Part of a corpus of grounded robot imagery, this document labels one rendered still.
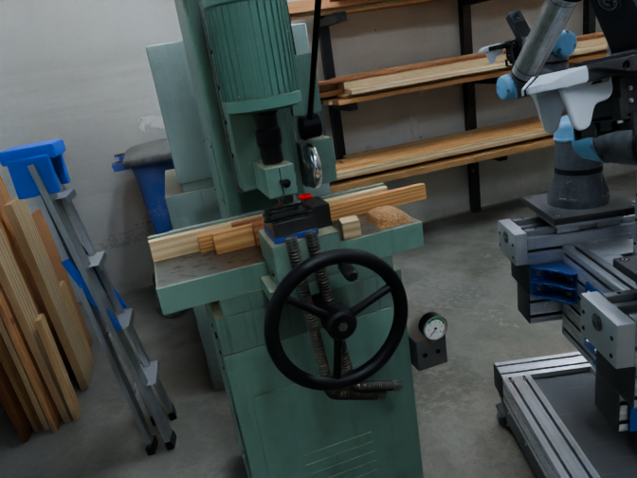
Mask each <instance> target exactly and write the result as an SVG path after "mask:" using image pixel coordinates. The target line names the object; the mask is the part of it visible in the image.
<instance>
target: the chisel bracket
mask: <svg viewBox="0 0 637 478"><path fill-rule="evenodd" d="M252 164H253V169H254V174H255V179H256V184H257V188H258V189H259V190H260V191H261V192H262V193H263V194H265V195H266V196H267V197H268V198H269V199H272V198H276V199H283V197H284V196H286V195H289V194H294V193H297V192H298V187H297V185H298V184H297V181H296V176H295V169H294V165H293V164H292V163H290V162H289V161H287V160H283V161H281V162H277V163H272V164H263V162H262V160H256V161H253V162H252ZM286 178H287V179H289V180H290V181H291V186H290V187H289V188H285V187H284V186H283V185H282V184H281V183H280V180H281V179H282V180H284V179H286Z"/></svg>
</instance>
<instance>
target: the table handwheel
mask: <svg viewBox="0 0 637 478"><path fill-rule="evenodd" d="M342 262H344V263H346V264H355V265H360V266H364V267H367V268H369V269H371V270H372V271H374V272H375V273H377V274H378V275H379V276H380V277H381V278H382V279H383V280H384V281H385V283H386V284H385V285H383V286H382V287H381V288H379V289H378V290H376V291H375V292H374V293H373V294H372V295H370V296H369V297H367V298H366V299H364V300H363V301H361V302H360V303H357V304H356V305H354V306H353V307H351V308H350V309H348V308H347V307H346V306H345V305H344V304H342V303H334V302H324V301H323V299H322V298H321V297H322V296H321V293H317V294H314V295H312V296H311V297H312V300H313V304H314V305H311V304H309V303H306V302H304V301H302V300H300V299H297V298H295V297H293V296H291V293H292V292H293V291H294V289H295V288H296V287H297V286H298V285H299V284H300V283H301V282H302V281H303V280H304V279H306V278H307V277H308V276H310V275H311V274H313V273H314V272H316V271H318V270H320V269H322V268H325V267H329V266H333V265H338V264H339V263H342ZM389 292H390V293H391V295H392V299H393V321H392V325H391V330H390V333H389V335H388V336H387V338H386V340H385V342H384V343H383V345H382V346H381V348H380V349H379V350H378V351H377V353H376V354H375V355H374V356H373V357H372V358H371V359H369V360H368V361H367V362H365V363H364V364H363V365H361V366H359V367H358V368H356V369H354V370H353V371H350V372H348V373H345V374H341V365H342V343H343V340H346V339H348V338H349V337H351V335H352V334H353V333H354V332H355V330H356V326H357V321H356V317H355V316H356V315H357V314H358V313H360V312H361V311H363V310H364V309H365V308H367V307H368V306H370V305H371V304H372V303H374V302H376V301H377V300H379V299H380V298H382V297H383V296H385V295H386V294H388V293H389ZM286 303H287V304H290V305H292V306H294V307H296V308H298V309H301V310H303V311H305V312H307V313H310V314H312V315H314V316H316V317H318V318H320V321H321V324H322V326H323V328H324V329H325V330H326V332H327V333H328V334H329V336H330V337H331V338H332V339H334V372H333V375H332V376H317V375H313V374H310V373H307V372H305V371H303V370H302V369H300V368H299V367H297V366H296V365H295V364H294V363H293V362H292V361H291V360H290V359H289V358H288V356H287V355H286V354H285V353H284V351H283V348H282V344H281V339H280V319H281V314H282V310H283V308H284V305H285V304H286ZM408 312H409V309H408V299H407V294H406V290H405V288H404V286H403V283H402V281H401V280H400V278H399V276H398V275H397V273H396V272H395V271H394V269H393V268H392V267H391V266H390V265H389V264H388V263H386V262H385V261H384V260H382V259H381V258H379V257H378V256H376V255H374V254H372V253H369V252H367V251H364V250H360V249H353V248H338V249H331V250H327V251H323V252H321V253H319V254H316V255H314V256H312V257H310V258H308V259H306V260H304V261H303V262H301V263H300V264H298V265H297V266H296V267H294V268H293V269H292V270H291V271H290V272H289V273H288V274H287V275H286V276H285V277H284V278H283V279H282V281H281V282H280V283H279V285H278V286H277V288H276V289H275V291H274V293H273V295H272V297H271V299H270V301H269V304H268V307H267V309H266V313H265V318H264V340H265V345H266V349H267V351H268V354H269V356H270V357H271V359H272V361H273V363H274V364H275V366H276V367H277V368H278V370H279V371H280V372H281V373H282V374H283V375H284V376H285V377H287V378H288V379H290V380H291V381H293V382H295V383H297V384H299V385H300V386H302V387H305V388H308V389H312V390H319V391H333V390H340V389H345V388H348V387H351V386H354V385H356V384H358V383H360V382H362V381H364V380H366V379H367V378H369V377H371V376H372V375H374V374H375V373H376V372H377V371H379V370H380V369H381V368H382V367H383V366H384V365H385V364H386V363H387V362H388V361H389V360H390V358H391V357H392V355H393V354H394V353H395V351H396V349H397V348H398V346H399V344H400V342H401V340H402V338H403V336H404V333H405V330H406V326H407V321H408Z"/></svg>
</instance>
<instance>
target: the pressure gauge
mask: <svg viewBox="0 0 637 478"><path fill-rule="evenodd" d="M435 327H436V328H437V329H436V330H435V329H434V328H435ZM418 328H419V331H420V332H421V333H422V334H423V335H424V336H425V337H426V338H427V339H428V342H429V343H434V341H435V340H439V339H440V338H441V337H443V336H444V334H445V333H446V330H447V321H446V319H445V318H444V317H442V316H441V315H439V314H438V313H436V312H428V313H426V314H425V315H424V316H423V317H422V318H421V319H420V321H419V324H418ZM434 330H435V331H434ZM433 332H434V333H433ZM432 333H433V334H432ZM431 335H432V336H431Z"/></svg>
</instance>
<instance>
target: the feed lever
mask: <svg viewBox="0 0 637 478"><path fill-rule="evenodd" d="M320 11H321V0H315V11H314V25H313V41H312V56H311V70H310V85H309V100H308V115H306V116H300V117H298V130H299V134H300V137H301V138H302V139H303V140H307V139H309V138H316V137H320V135H321V133H322V126H321V121H320V118H319V115H317V114H313V112H314V99H315V87H316V74H317V61H318V48H319V24H320Z"/></svg>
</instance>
